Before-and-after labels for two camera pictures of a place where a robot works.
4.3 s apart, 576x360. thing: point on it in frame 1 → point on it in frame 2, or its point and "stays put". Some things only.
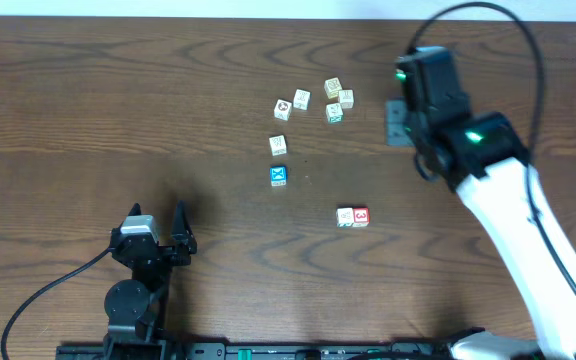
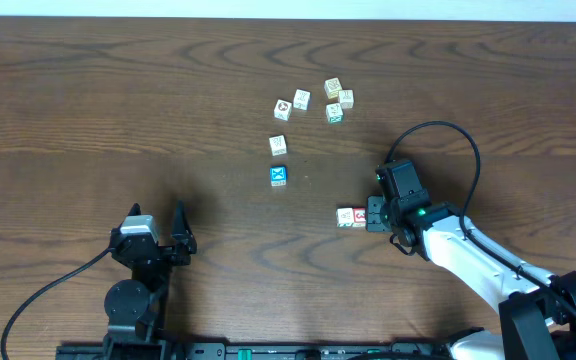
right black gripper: [406, 105] → [374, 223]
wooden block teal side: [344, 217] stays put
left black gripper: [163, 251] stays put
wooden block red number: [361, 217] stays put
